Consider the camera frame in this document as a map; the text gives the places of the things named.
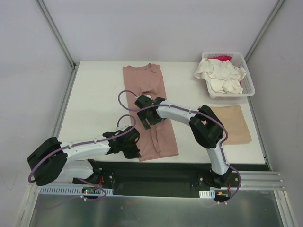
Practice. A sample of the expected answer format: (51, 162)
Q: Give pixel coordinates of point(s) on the white cable duct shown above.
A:
(207, 194)
(71, 190)

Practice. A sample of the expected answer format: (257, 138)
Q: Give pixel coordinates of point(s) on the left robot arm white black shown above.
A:
(54, 160)

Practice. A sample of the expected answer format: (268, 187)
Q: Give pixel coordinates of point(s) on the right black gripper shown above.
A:
(147, 116)

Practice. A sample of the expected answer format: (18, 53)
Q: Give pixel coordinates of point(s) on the pink printed t shirt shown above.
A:
(157, 138)

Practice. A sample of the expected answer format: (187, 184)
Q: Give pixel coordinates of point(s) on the left aluminium frame post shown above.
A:
(54, 29)

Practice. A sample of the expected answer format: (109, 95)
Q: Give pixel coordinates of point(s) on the aluminium front rail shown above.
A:
(260, 179)

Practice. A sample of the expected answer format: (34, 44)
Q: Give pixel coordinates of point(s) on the aluminium frame post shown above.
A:
(268, 22)
(54, 29)

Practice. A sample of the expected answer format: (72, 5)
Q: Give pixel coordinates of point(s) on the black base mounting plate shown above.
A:
(112, 166)

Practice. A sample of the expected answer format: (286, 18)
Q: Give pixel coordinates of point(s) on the right white cable duct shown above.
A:
(207, 194)

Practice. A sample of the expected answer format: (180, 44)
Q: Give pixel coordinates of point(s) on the magenta t shirt in basket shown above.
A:
(221, 58)

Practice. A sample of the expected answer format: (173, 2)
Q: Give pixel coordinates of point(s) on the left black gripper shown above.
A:
(132, 148)

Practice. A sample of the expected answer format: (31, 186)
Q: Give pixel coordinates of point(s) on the cream crumpled t shirt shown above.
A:
(222, 76)

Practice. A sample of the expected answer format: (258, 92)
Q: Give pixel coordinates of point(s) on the right aluminium frame post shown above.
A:
(268, 22)

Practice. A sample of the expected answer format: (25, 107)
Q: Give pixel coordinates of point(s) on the folded beige t shirt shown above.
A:
(234, 122)

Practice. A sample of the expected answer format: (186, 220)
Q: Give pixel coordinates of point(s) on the white plastic laundry basket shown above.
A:
(238, 61)

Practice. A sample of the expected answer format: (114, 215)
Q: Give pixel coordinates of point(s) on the left white cable duct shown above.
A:
(71, 190)

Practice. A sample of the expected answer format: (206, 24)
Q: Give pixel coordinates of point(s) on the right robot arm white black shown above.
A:
(207, 130)

